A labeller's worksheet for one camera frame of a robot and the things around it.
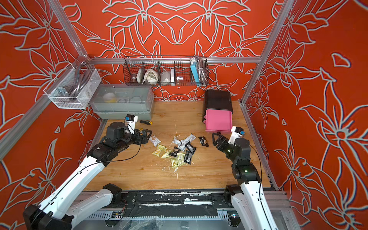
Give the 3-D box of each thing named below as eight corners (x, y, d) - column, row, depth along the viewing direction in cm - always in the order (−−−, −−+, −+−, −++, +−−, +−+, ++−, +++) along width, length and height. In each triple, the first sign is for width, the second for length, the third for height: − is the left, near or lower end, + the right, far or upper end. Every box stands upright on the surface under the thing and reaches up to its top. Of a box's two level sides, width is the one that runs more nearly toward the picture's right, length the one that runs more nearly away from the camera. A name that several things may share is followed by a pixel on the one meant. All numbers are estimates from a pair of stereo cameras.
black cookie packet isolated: (202, 148, 94) (202, 146, 92) (198, 138, 99) (198, 137, 97) (208, 146, 95) (208, 144, 93) (203, 137, 100) (204, 135, 98)
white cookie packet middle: (178, 149, 93) (178, 148, 91) (181, 140, 97) (181, 139, 96) (184, 151, 92) (184, 149, 91) (187, 142, 97) (187, 140, 95)
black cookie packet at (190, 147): (192, 154, 91) (192, 152, 89) (185, 146, 95) (185, 144, 92) (196, 150, 93) (197, 148, 91) (189, 143, 97) (189, 141, 94)
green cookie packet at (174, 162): (171, 168, 86) (171, 167, 84) (170, 159, 89) (170, 158, 88) (179, 167, 86) (179, 165, 85) (178, 158, 90) (178, 156, 88)
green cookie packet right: (176, 166, 86) (176, 164, 85) (177, 154, 91) (177, 153, 89) (185, 166, 86) (185, 164, 85) (185, 154, 91) (185, 153, 89)
